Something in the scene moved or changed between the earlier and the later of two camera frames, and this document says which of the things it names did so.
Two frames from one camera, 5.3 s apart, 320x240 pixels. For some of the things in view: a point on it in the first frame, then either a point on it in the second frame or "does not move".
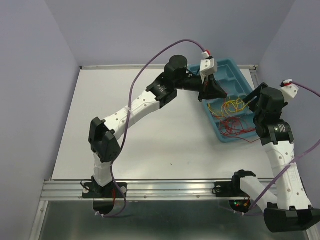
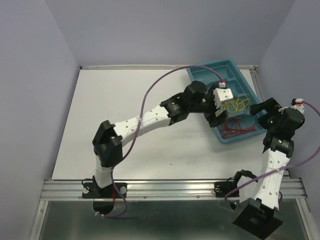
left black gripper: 209,90 -> 210,114
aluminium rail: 138,189 does not move
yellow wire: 231,106 does not move
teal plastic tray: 232,118 does not move
